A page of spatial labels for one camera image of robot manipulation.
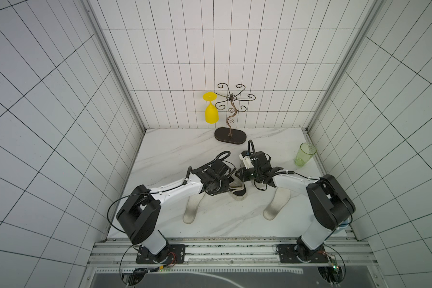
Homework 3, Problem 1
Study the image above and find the black white sneaker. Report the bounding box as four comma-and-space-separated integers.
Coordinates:
229, 175, 247, 201

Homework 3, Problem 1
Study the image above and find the white insole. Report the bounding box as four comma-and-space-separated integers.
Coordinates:
183, 193, 206, 224
263, 188, 291, 221

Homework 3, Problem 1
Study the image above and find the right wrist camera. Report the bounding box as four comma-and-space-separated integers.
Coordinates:
239, 151, 254, 169

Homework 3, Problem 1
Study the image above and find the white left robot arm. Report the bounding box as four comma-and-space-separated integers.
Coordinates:
116, 159, 235, 256

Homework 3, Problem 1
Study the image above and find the yellow plastic wine glass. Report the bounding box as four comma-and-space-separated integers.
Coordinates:
203, 92, 219, 124

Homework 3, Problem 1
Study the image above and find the green plastic cup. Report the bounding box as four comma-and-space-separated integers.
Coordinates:
295, 143, 317, 167

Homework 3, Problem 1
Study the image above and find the copper wire glass rack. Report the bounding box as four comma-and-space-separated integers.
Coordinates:
214, 82, 256, 145

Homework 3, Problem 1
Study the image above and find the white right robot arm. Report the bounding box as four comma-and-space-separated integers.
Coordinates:
240, 151, 356, 259

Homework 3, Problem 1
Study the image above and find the aluminium mounting rail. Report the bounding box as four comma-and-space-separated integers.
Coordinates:
88, 237, 377, 273

